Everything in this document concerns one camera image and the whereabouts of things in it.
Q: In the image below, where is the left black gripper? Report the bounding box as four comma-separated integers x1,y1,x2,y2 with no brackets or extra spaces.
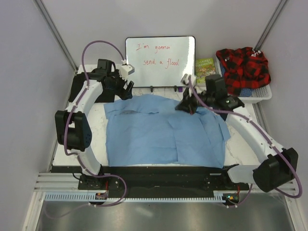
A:
106,69,134,101

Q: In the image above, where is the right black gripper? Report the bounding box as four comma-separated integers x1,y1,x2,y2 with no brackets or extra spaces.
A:
176,85,215,115

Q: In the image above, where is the light blue long sleeve shirt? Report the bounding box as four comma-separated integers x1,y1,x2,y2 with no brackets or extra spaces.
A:
104,94,230,168

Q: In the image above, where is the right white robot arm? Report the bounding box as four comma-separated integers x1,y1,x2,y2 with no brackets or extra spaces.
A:
176,74,303,198

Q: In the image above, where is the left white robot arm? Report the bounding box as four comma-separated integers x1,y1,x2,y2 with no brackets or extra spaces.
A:
55,59,134,189

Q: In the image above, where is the folded black shirt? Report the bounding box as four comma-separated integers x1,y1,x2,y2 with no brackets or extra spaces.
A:
68,72,115,103

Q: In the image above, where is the green paperback book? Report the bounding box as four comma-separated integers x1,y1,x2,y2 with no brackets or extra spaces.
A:
195,58,217,85

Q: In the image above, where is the white dry-erase board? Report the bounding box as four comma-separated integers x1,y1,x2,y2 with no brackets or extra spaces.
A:
125,36,196,88

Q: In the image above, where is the blue checkered cloth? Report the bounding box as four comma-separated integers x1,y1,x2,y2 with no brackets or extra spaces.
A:
240,88,252,97

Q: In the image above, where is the red black plaid shirt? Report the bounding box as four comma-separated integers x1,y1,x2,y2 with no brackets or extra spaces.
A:
216,47,271,96

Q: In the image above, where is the white plastic basket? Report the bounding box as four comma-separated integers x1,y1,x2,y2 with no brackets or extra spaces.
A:
216,56,272,103

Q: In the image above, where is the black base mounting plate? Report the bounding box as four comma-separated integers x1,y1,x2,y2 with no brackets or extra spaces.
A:
51,165,250,199

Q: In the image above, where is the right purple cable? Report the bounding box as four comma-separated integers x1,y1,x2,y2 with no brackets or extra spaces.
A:
189,75,303,209

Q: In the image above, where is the purple cable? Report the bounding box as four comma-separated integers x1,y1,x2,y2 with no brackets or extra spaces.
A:
189,75,303,209
63,41,128,208

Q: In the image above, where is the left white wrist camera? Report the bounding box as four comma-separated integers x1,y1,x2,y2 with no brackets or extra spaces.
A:
119,64,135,80

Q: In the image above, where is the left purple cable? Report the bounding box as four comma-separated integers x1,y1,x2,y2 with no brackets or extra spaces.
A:
63,41,128,208

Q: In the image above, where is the white slotted cable duct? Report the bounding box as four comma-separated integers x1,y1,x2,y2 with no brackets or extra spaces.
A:
44,192,225,203

